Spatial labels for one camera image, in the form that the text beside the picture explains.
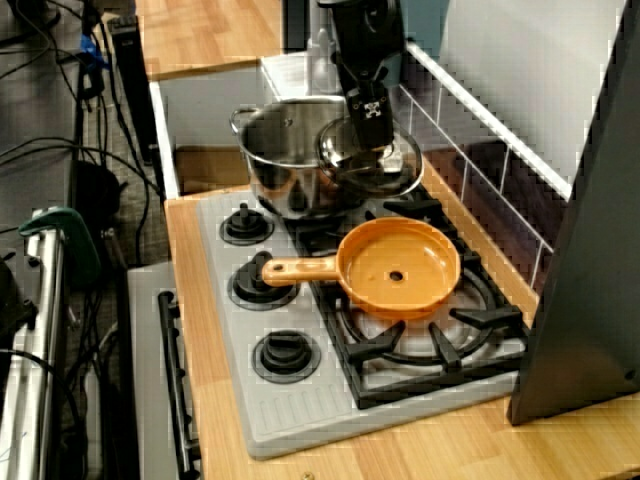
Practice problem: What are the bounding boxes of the brown cardboard piece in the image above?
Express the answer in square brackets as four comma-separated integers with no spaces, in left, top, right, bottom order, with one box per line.
[174,145,259,196]

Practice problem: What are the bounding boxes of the black kitchen side panel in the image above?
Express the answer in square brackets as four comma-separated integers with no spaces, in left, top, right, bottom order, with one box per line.
[507,0,640,427]

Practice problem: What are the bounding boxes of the grey stove top panel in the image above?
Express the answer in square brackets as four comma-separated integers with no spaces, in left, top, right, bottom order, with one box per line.
[195,185,532,460]

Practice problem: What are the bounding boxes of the stainless steel pot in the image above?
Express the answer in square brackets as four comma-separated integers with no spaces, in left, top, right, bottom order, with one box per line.
[228,97,386,222]

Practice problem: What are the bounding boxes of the black stove knob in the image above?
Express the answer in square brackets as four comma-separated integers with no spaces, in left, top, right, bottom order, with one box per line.
[219,202,275,246]
[251,328,324,385]
[227,249,302,312]

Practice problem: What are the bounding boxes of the orange plastic frying pan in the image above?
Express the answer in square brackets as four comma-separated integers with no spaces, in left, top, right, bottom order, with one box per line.
[260,216,462,322]

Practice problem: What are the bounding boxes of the black vertical bar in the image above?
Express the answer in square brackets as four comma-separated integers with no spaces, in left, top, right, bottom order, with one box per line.
[108,14,162,166]

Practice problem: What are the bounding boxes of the dark tiled backsplash panel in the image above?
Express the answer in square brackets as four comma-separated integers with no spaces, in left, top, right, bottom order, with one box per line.
[397,39,574,296]

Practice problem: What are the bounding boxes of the white oven door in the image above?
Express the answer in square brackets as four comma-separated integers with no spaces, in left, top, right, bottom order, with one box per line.
[126,262,201,480]

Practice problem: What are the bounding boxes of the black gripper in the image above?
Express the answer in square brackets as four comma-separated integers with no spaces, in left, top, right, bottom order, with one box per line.
[335,52,397,152]

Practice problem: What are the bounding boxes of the glass lid yellow knob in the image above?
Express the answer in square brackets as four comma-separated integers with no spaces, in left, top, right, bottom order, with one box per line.
[318,116,426,200]

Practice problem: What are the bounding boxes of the black burner grate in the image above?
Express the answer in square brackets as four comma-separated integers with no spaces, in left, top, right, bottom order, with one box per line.
[308,249,532,411]
[284,184,454,256]

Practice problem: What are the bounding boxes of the blue tape piece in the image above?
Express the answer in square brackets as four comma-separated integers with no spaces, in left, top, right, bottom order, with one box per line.
[79,34,110,71]

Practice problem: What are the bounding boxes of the silver metal frame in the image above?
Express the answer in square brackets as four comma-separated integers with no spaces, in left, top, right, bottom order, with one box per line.
[0,214,69,480]

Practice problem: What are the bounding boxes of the grey toy faucet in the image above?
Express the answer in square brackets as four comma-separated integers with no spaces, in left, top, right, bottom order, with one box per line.
[308,27,346,99]

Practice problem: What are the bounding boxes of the black oven door handle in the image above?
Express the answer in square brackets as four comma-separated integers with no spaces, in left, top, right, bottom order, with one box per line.
[157,289,202,477]

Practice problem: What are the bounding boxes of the black cable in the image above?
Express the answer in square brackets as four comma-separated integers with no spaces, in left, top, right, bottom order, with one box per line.
[0,137,166,199]
[97,19,154,266]
[0,348,81,480]

